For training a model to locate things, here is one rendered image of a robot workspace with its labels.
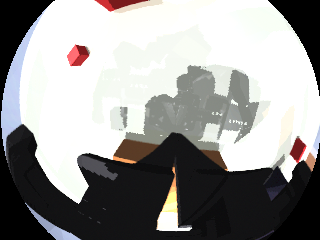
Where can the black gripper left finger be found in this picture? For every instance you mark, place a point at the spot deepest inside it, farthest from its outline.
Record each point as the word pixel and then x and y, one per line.
pixel 149 179

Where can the tan flat block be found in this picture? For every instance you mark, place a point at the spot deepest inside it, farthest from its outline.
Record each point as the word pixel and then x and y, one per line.
pixel 167 220

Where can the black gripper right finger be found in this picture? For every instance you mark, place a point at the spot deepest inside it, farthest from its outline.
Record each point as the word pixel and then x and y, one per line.
pixel 200 182

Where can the brown square block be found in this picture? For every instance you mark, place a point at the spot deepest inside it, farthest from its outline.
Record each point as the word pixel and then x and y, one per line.
pixel 132 151

